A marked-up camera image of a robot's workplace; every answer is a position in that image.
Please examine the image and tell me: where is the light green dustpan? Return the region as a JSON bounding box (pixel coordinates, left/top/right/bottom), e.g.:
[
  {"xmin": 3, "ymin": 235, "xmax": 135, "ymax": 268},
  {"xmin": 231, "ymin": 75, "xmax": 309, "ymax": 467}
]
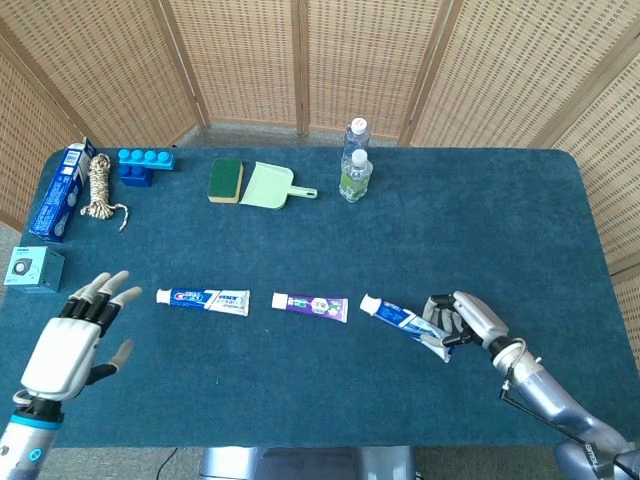
[{"xmin": 239, "ymin": 160, "xmax": 319, "ymax": 210}]

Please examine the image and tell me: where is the beige rope bundle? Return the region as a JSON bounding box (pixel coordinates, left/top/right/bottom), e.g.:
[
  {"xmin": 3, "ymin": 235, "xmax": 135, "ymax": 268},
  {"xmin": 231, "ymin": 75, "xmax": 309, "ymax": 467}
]
[{"xmin": 79, "ymin": 153, "xmax": 131, "ymax": 233}]

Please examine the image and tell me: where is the light blue building block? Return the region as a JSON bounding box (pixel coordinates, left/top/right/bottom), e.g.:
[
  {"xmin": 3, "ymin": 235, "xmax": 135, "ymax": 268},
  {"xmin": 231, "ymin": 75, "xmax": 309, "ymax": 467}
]
[{"xmin": 117, "ymin": 148, "xmax": 176, "ymax": 172}]

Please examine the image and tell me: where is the clear water bottle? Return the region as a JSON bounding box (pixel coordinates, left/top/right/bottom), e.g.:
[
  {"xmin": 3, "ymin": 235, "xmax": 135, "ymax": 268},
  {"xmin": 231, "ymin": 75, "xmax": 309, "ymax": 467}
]
[{"xmin": 343, "ymin": 117, "xmax": 372, "ymax": 161}]

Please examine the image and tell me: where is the wicker folding screen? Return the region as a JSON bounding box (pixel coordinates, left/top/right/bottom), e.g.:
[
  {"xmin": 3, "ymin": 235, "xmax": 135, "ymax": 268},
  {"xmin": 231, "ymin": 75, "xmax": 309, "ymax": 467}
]
[{"xmin": 0, "ymin": 0, "xmax": 640, "ymax": 371}]

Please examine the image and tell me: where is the green label water bottle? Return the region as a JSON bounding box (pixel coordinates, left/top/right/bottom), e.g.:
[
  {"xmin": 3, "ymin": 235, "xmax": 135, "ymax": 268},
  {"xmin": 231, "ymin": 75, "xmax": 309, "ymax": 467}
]
[{"xmin": 338, "ymin": 148, "xmax": 375, "ymax": 204}]

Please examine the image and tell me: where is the Crest toothpaste tube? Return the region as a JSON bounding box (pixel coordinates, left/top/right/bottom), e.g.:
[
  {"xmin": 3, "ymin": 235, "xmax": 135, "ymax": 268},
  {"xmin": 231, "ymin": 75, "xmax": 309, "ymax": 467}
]
[{"xmin": 155, "ymin": 287, "xmax": 252, "ymax": 318}]

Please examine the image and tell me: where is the blue table mat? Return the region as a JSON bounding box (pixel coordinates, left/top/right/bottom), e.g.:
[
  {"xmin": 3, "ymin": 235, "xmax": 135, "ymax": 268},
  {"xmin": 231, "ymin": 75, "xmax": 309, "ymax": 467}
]
[{"xmin": 0, "ymin": 146, "xmax": 640, "ymax": 449}]

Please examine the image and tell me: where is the purple toothpaste tube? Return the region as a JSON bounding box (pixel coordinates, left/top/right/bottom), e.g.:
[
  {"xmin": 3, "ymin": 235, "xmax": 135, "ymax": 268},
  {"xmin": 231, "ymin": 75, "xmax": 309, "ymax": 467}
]
[{"xmin": 271, "ymin": 292, "xmax": 350, "ymax": 324}]

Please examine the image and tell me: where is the blue white toothpaste tube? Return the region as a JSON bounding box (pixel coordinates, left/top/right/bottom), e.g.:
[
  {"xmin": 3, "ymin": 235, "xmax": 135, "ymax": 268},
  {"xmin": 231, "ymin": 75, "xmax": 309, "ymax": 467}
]
[{"xmin": 359, "ymin": 293, "xmax": 456, "ymax": 364}]

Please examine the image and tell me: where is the small teal box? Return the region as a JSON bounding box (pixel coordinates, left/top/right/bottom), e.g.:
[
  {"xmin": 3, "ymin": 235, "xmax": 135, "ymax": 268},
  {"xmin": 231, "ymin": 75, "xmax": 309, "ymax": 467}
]
[{"xmin": 3, "ymin": 245, "xmax": 67, "ymax": 295}]

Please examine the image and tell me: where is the green yellow sponge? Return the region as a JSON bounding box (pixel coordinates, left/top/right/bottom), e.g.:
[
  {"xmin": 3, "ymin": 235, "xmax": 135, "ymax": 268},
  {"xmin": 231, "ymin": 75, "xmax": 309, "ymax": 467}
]
[{"xmin": 207, "ymin": 158, "xmax": 246, "ymax": 205}]

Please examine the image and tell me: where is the black floor cable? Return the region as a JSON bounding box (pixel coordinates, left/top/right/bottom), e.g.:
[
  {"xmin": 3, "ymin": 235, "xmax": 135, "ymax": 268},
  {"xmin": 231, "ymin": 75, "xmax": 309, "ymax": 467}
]
[{"xmin": 156, "ymin": 447, "xmax": 180, "ymax": 480}]

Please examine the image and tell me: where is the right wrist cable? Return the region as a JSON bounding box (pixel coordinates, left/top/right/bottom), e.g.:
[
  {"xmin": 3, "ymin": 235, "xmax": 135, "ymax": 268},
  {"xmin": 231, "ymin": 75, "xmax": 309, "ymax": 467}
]
[{"xmin": 499, "ymin": 338, "xmax": 640, "ymax": 476}]

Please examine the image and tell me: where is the long blue carton box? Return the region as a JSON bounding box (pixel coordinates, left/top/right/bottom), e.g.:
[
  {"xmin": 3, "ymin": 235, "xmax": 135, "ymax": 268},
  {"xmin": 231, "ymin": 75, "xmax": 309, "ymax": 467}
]
[{"xmin": 28, "ymin": 137, "xmax": 97, "ymax": 245}]

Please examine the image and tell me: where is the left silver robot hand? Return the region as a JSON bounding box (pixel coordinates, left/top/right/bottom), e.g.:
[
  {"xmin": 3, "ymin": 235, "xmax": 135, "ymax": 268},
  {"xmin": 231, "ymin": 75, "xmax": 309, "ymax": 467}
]
[{"xmin": 19, "ymin": 270, "xmax": 144, "ymax": 404}]

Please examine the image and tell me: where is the dark blue building block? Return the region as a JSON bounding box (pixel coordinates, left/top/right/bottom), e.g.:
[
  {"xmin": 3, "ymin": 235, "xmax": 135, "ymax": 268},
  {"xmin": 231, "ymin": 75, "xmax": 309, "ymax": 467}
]
[{"xmin": 119, "ymin": 167, "xmax": 155, "ymax": 189}]

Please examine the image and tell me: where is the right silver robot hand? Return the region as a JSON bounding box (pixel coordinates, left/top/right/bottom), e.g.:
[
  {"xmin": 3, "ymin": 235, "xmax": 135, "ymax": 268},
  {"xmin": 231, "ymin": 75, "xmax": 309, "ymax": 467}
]
[{"xmin": 422, "ymin": 290, "xmax": 511, "ymax": 351}]

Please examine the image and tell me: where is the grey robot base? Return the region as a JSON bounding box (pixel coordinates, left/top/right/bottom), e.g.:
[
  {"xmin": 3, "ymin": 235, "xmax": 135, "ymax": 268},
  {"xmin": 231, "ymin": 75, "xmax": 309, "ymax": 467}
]
[{"xmin": 198, "ymin": 444, "xmax": 417, "ymax": 480}]

